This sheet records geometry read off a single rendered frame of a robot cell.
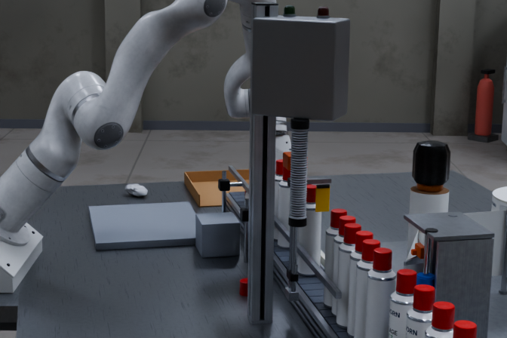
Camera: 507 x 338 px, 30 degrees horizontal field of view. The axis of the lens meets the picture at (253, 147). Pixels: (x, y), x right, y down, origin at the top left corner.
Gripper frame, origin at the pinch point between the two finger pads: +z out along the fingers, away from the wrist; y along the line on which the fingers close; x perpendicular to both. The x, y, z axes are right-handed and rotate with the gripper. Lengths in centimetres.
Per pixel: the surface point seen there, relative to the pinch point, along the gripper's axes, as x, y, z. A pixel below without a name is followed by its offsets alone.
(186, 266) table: -5.3, -25.3, 17.4
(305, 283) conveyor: -34.8, -3.3, 23.3
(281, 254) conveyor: -16.0, -3.5, 16.3
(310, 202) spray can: -36.4, -1.0, 5.6
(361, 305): -72, -3, 28
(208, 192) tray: 58, -8, -6
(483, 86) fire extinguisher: 483, 303, -122
